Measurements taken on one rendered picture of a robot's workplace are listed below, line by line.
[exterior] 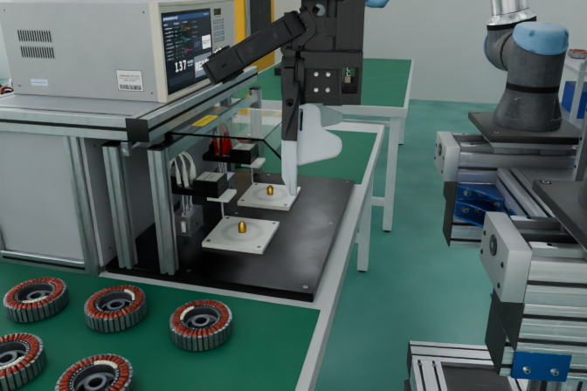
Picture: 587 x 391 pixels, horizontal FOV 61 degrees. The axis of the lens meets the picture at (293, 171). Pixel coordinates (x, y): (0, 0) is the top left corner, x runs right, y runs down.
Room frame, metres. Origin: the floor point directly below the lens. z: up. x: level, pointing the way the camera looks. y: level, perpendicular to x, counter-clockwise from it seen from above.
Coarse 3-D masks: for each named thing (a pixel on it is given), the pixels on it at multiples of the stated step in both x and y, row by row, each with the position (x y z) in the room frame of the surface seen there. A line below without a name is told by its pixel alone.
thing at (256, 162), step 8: (240, 144) 1.37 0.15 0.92; (248, 144) 1.37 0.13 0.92; (256, 144) 1.37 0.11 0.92; (208, 152) 1.36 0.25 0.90; (232, 152) 1.32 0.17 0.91; (240, 152) 1.31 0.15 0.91; (248, 152) 1.31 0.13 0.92; (256, 152) 1.36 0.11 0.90; (208, 160) 1.33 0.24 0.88; (216, 160) 1.33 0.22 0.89; (224, 160) 1.32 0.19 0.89; (232, 160) 1.32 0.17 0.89; (240, 160) 1.31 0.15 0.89; (248, 160) 1.31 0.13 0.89; (256, 160) 1.34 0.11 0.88; (264, 160) 1.35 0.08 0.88; (224, 168) 1.38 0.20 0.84
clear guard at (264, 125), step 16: (208, 112) 1.17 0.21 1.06; (224, 112) 1.17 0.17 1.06; (240, 112) 1.17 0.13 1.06; (256, 112) 1.17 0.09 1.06; (272, 112) 1.17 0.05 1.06; (176, 128) 1.02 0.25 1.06; (192, 128) 1.02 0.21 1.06; (208, 128) 1.02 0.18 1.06; (224, 128) 1.02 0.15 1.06; (240, 128) 1.02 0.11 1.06; (256, 128) 1.02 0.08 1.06; (272, 128) 1.02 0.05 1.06; (272, 144) 0.95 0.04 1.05
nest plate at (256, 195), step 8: (256, 184) 1.40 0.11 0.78; (264, 184) 1.40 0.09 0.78; (272, 184) 1.40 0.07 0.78; (248, 192) 1.34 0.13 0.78; (256, 192) 1.34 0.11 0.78; (264, 192) 1.34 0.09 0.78; (280, 192) 1.34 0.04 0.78; (288, 192) 1.34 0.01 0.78; (240, 200) 1.28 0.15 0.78; (248, 200) 1.28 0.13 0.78; (256, 200) 1.28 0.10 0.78; (264, 200) 1.28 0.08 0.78; (272, 200) 1.28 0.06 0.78; (280, 200) 1.28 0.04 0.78; (288, 200) 1.28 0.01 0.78; (264, 208) 1.25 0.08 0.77; (272, 208) 1.25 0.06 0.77; (280, 208) 1.24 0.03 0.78; (288, 208) 1.24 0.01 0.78
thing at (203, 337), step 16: (192, 304) 0.79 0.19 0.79; (208, 304) 0.79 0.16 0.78; (176, 320) 0.74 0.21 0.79; (192, 320) 0.75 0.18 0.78; (208, 320) 0.75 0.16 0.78; (224, 320) 0.74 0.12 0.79; (176, 336) 0.71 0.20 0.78; (192, 336) 0.71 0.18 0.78; (208, 336) 0.71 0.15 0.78; (224, 336) 0.72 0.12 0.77
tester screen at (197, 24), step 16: (176, 16) 1.12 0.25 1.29; (192, 16) 1.20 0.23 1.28; (208, 16) 1.28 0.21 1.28; (176, 32) 1.11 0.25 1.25; (192, 32) 1.19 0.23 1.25; (208, 32) 1.28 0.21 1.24; (176, 48) 1.11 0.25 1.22; (192, 48) 1.19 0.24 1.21; (208, 48) 1.27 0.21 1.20; (192, 64) 1.18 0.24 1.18; (192, 80) 1.17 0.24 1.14
